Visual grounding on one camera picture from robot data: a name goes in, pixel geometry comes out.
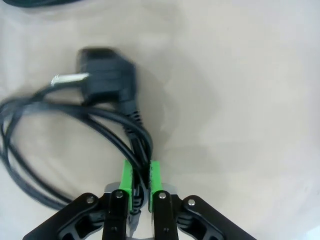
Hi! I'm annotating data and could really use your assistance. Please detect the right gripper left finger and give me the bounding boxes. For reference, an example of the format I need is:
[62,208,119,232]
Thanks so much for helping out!
[23,159,133,240]

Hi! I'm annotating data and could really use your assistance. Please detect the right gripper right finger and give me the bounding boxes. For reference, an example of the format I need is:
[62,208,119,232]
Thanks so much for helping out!
[147,161,256,240]

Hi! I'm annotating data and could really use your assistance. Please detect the black power cord with socket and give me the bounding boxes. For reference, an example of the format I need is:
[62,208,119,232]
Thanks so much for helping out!
[0,47,155,226]

